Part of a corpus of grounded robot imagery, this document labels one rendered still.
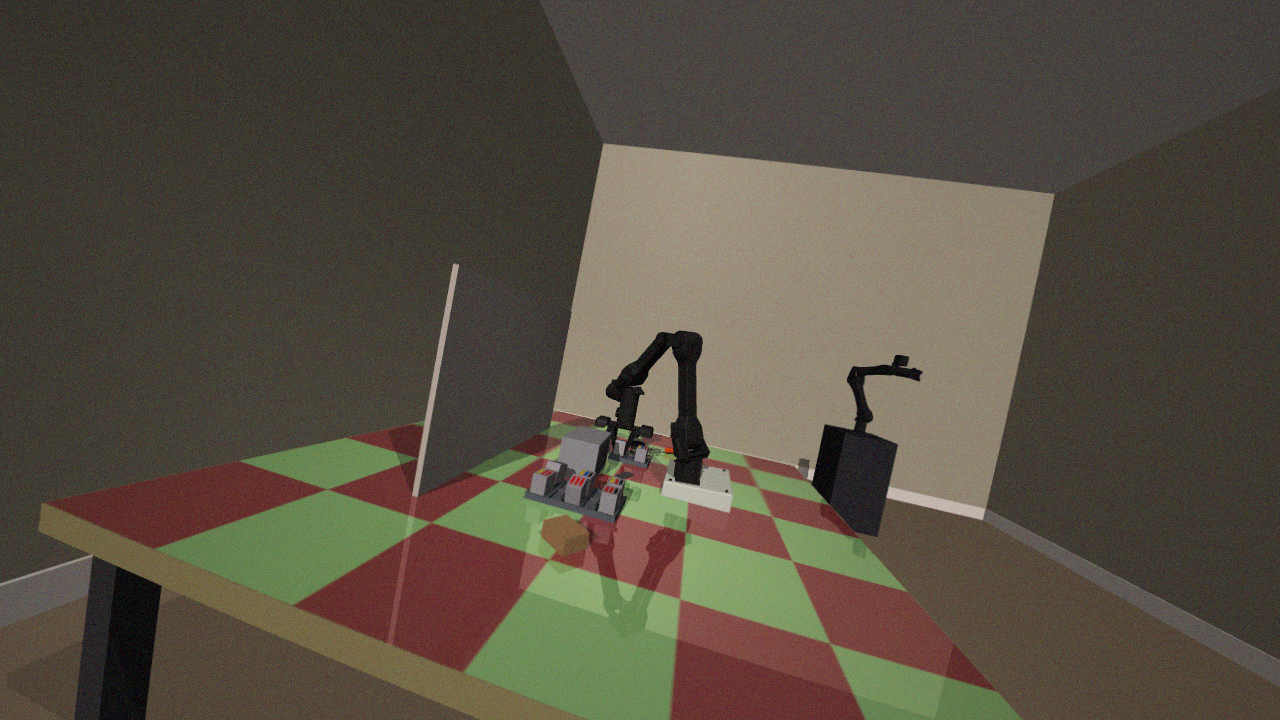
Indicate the brown block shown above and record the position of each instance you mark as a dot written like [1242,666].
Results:
[564,535]

